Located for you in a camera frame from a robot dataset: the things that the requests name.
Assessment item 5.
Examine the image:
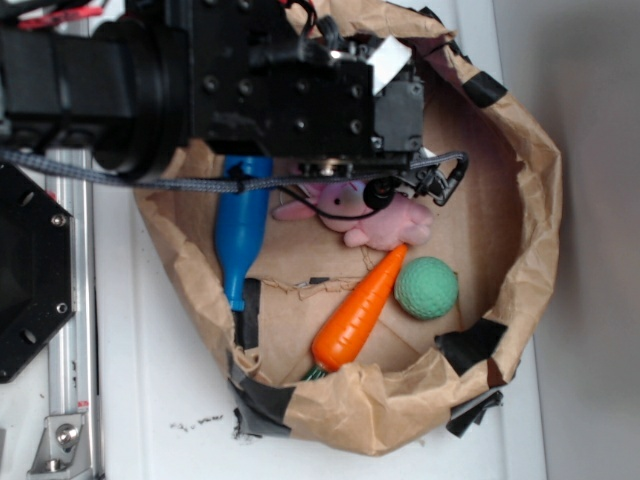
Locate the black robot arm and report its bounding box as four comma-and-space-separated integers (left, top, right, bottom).
1, 1, 424, 180

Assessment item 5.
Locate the aluminium extrusion rail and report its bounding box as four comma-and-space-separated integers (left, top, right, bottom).
25, 149, 106, 480

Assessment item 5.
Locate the orange plastic carrot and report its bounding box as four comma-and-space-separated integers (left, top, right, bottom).
302, 244, 408, 381

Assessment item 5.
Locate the metal corner bracket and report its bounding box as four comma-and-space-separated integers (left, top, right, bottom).
26, 413, 94, 480

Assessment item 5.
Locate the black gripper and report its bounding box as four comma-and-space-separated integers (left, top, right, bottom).
189, 1, 424, 166

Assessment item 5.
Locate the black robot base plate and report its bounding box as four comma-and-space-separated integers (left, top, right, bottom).
1, 162, 74, 384

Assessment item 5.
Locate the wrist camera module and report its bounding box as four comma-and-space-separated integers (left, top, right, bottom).
299, 149, 471, 211

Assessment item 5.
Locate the grey braided cable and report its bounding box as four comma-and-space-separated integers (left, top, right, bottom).
0, 147, 471, 194

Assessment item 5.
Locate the blue plastic bottle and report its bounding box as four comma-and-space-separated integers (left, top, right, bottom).
213, 154, 274, 313

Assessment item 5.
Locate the brown paper bag bin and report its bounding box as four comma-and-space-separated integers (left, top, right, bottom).
135, 1, 562, 455

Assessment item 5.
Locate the pink plush bunny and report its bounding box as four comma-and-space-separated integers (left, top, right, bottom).
272, 181, 434, 251

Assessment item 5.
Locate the green foam ball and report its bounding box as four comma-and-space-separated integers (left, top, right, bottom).
394, 257, 459, 320

